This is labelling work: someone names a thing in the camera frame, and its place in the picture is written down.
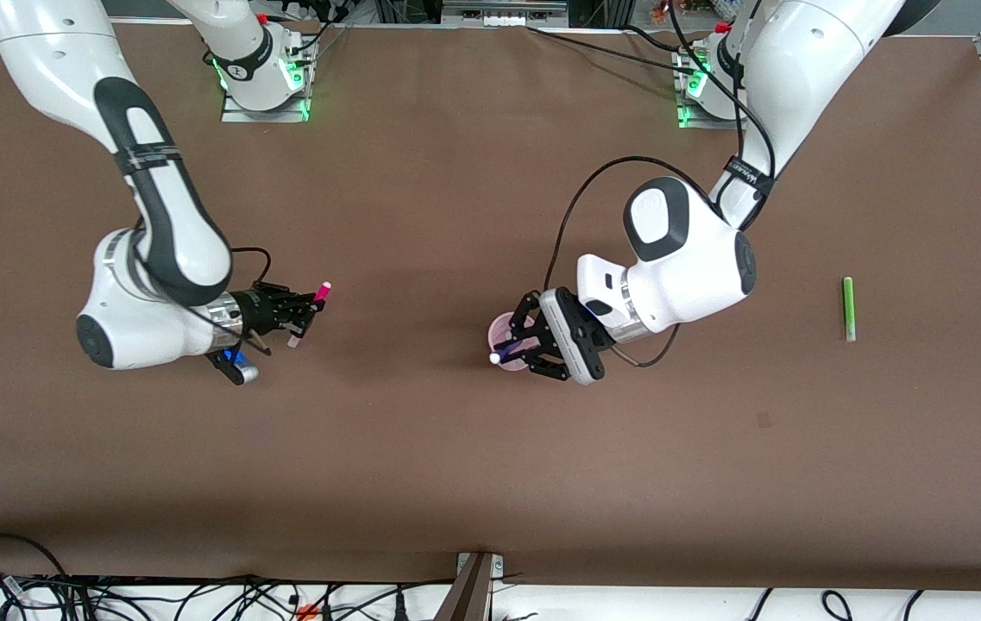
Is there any pink marker pen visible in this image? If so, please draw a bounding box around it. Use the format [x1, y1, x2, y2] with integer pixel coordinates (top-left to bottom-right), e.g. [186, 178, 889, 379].
[286, 280, 334, 349]

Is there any purple marker pen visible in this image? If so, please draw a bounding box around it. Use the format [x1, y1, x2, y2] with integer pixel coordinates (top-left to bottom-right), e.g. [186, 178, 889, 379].
[488, 338, 543, 365]

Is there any pink plastic cup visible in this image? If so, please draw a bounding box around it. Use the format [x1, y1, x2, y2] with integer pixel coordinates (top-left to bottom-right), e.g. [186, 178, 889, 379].
[487, 311, 543, 373]

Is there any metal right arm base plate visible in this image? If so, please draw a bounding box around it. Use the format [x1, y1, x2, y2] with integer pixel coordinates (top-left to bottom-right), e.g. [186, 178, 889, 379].
[220, 93, 312, 124]

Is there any metal table edge bracket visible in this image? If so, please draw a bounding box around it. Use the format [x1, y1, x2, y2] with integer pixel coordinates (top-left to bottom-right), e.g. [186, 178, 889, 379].
[434, 552, 506, 621]

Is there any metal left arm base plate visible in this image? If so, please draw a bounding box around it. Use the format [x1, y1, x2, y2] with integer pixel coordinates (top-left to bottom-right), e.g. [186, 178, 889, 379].
[677, 102, 745, 131]

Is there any black cable on table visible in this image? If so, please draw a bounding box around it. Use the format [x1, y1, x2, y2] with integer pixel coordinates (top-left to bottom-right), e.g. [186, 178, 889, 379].
[527, 25, 702, 77]

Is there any tangled black cable bundle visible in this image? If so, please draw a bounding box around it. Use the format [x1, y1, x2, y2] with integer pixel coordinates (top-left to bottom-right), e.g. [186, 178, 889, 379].
[0, 571, 422, 621]

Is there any grey metal frame rail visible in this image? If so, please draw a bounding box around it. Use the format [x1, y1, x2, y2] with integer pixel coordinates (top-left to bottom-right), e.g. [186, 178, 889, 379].
[441, 0, 570, 28]

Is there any thick black looped cable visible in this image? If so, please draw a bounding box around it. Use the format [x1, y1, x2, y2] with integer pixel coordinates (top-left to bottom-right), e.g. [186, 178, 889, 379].
[0, 532, 70, 580]

